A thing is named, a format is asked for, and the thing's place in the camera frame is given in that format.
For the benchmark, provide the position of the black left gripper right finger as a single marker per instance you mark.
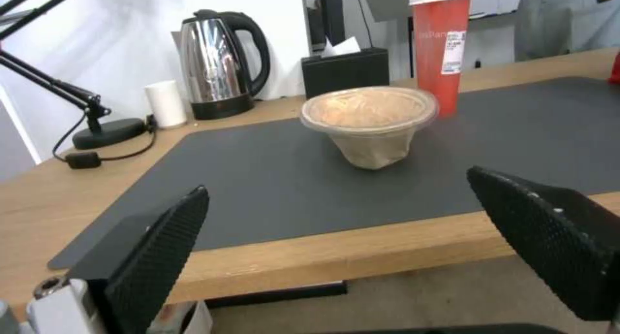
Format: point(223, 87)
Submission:
point(547, 239)

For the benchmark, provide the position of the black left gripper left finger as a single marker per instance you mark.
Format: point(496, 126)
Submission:
point(145, 261)

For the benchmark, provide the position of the white cylinder container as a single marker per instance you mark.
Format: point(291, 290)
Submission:
point(165, 103)

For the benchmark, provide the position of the black desk lamp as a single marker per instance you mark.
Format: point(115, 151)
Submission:
point(72, 105)

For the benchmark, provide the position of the dark grey desk mat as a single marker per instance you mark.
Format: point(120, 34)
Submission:
point(368, 166)

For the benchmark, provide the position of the brown paper bowl clear lid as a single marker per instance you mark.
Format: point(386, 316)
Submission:
point(370, 126)

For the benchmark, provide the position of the person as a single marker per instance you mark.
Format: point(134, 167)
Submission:
point(562, 17)

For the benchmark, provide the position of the red cup with white lid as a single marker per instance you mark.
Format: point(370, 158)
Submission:
point(442, 43)

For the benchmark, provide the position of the black tissue box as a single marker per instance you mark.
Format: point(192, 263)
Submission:
point(346, 74)

